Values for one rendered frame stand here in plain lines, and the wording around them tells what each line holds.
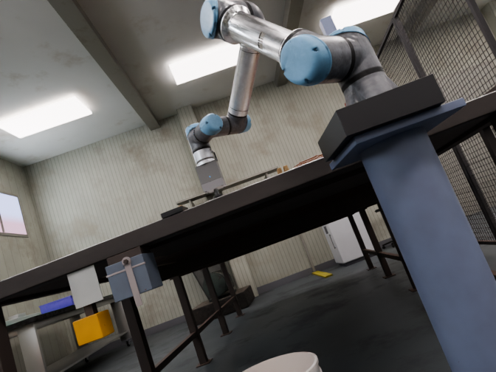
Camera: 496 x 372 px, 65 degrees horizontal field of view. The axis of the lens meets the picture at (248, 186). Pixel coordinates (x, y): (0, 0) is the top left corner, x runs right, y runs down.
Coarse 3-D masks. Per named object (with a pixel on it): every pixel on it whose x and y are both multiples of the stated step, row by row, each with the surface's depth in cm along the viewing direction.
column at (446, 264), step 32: (384, 128) 86; (416, 128) 92; (352, 160) 107; (384, 160) 93; (416, 160) 90; (384, 192) 94; (416, 192) 89; (448, 192) 90; (416, 224) 89; (448, 224) 87; (416, 256) 90; (448, 256) 86; (480, 256) 88; (416, 288) 95; (448, 288) 86; (480, 288) 85; (448, 320) 87; (480, 320) 84; (448, 352) 89; (480, 352) 83
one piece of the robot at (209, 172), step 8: (208, 160) 148; (216, 160) 151; (200, 168) 148; (208, 168) 148; (216, 168) 148; (200, 176) 148; (208, 176) 148; (216, 176) 147; (208, 184) 147; (216, 184) 147; (224, 184) 149; (208, 192) 151; (216, 192) 149
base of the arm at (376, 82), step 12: (360, 72) 97; (372, 72) 97; (384, 72) 99; (348, 84) 99; (360, 84) 97; (372, 84) 96; (384, 84) 95; (348, 96) 100; (360, 96) 97; (372, 96) 94
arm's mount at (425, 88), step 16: (416, 80) 86; (432, 80) 86; (384, 96) 85; (400, 96) 85; (416, 96) 85; (432, 96) 85; (336, 112) 85; (352, 112) 84; (368, 112) 84; (384, 112) 84; (400, 112) 84; (416, 112) 86; (336, 128) 88; (352, 128) 84; (368, 128) 84; (320, 144) 105; (336, 144) 92
